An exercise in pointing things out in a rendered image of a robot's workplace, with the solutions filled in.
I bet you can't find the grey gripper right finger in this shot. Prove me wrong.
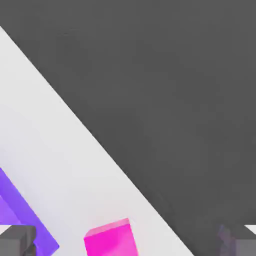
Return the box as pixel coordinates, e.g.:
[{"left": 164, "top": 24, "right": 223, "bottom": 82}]
[{"left": 217, "top": 224, "right": 256, "bottom": 256}]

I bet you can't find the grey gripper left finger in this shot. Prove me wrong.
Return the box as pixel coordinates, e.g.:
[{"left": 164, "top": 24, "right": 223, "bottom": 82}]
[{"left": 0, "top": 224, "right": 38, "bottom": 256}]

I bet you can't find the small magenta cube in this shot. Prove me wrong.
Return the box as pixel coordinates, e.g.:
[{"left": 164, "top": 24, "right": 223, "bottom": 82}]
[{"left": 83, "top": 217, "right": 140, "bottom": 256}]

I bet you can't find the large purple box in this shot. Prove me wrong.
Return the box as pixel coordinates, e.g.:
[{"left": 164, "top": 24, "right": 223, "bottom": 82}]
[{"left": 0, "top": 167, "right": 60, "bottom": 256}]

